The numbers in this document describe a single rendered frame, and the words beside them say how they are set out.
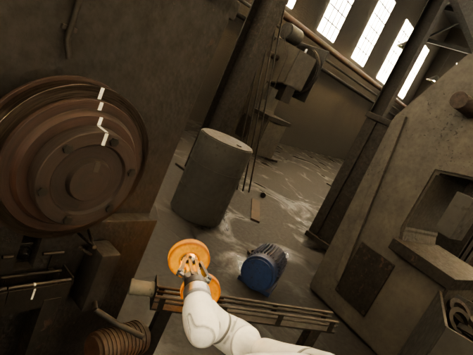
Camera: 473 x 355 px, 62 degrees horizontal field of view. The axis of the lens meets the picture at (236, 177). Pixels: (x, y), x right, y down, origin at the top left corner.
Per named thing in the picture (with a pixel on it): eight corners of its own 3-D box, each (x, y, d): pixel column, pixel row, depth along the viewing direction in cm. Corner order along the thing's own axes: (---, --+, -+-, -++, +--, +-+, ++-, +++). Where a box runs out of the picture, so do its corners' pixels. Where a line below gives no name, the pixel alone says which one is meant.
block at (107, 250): (67, 294, 143) (88, 239, 137) (87, 291, 149) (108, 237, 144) (80, 313, 137) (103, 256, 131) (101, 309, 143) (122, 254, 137)
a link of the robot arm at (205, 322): (173, 306, 121) (205, 325, 126) (176, 344, 107) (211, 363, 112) (196, 282, 119) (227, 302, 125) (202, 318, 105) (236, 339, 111)
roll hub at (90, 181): (13, 217, 99) (45, 115, 92) (110, 216, 121) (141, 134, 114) (22, 229, 96) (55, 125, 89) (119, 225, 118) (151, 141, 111)
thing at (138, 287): (128, 288, 149) (131, 275, 147) (151, 291, 151) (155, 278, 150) (127, 298, 143) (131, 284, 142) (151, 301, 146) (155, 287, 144)
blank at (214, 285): (172, 284, 151) (173, 290, 148) (207, 265, 151) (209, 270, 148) (192, 311, 157) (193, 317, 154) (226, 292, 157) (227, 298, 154)
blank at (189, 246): (174, 234, 143) (175, 239, 140) (215, 243, 148) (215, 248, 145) (162, 268, 148) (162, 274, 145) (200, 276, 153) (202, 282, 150)
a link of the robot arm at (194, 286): (205, 316, 125) (203, 303, 131) (217, 294, 123) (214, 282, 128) (179, 310, 122) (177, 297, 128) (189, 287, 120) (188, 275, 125)
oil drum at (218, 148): (158, 198, 417) (190, 122, 395) (197, 200, 463) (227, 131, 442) (193, 229, 383) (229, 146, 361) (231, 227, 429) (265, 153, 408)
